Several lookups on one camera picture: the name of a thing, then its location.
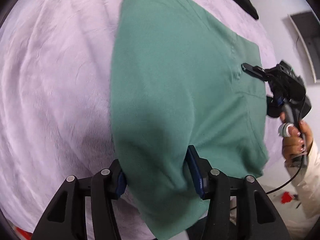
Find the green garment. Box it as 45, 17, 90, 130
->
111, 0, 268, 239

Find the cream right sleeve forearm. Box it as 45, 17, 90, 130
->
286, 142, 319, 239

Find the person's right hand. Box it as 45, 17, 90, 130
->
282, 120, 313, 166

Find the grey framed panel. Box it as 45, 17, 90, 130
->
289, 11, 319, 83

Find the red object on floor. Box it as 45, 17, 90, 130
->
280, 191, 295, 204

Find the red object under bed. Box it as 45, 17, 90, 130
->
13, 226, 32, 240

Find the lilac fleece bed blanket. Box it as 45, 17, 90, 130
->
0, 0, 284, 240

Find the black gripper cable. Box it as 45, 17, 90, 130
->
228, 97, 309, 212

